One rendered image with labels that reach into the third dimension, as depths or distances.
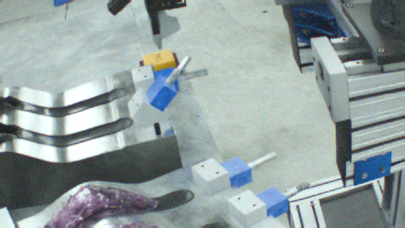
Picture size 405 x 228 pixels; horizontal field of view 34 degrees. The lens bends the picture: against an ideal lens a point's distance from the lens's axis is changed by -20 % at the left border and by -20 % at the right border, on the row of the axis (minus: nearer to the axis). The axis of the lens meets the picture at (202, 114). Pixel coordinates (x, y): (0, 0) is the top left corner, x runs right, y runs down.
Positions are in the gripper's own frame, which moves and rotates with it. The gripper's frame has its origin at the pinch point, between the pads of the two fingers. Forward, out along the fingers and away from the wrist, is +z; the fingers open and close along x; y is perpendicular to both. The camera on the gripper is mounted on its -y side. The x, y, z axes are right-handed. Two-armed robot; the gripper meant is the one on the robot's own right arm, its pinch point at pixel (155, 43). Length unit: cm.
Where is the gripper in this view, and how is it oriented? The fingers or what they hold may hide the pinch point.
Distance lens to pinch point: 159.9
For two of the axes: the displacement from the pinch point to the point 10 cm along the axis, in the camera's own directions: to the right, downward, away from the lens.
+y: 9.7, -2.3, 1.0
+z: 1.5, 8.5, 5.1
